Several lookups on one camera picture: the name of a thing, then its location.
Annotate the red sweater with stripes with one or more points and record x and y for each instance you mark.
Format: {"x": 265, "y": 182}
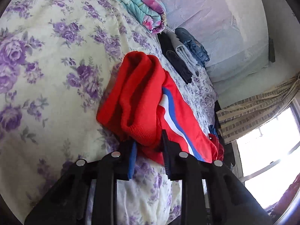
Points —
{"x": 140, "y": 93}

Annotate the folded floral blanket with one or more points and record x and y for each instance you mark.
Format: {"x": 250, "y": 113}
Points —
{"x": 138, "y": 2}

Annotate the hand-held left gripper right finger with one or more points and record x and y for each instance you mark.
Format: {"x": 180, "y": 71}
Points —
{"x": 166, "y": 159}

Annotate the purple floral bedspread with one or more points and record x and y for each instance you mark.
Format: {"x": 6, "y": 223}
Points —
{"x": 46, "y": 51}

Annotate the window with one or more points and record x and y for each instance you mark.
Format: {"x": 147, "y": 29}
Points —
{"x": 264, "y": 154}

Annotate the blue garment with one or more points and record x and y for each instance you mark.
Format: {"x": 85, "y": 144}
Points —
{"x": 212, "y": 130}

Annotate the checked beige curtain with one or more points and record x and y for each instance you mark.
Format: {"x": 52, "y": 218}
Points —
{"x": 253, "y": 112}

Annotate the folded grey pants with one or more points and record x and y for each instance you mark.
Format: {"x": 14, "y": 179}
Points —
{"x": 185, "y": 54}

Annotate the dark red garment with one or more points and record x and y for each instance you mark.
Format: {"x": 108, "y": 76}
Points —
{"x": 217, "y": 147}

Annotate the folded black pants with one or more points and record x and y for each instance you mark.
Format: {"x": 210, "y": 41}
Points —
{"x": 173, "y": 58}

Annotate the pale upright mattress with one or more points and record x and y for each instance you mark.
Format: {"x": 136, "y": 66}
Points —
{"x": 211, "y": 16}

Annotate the folded blue jeans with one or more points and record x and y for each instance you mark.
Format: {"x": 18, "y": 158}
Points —
{"x": 194, "y": 44}

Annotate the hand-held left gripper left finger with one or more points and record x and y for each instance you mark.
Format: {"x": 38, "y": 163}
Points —
{"x": 132, "y": 161}

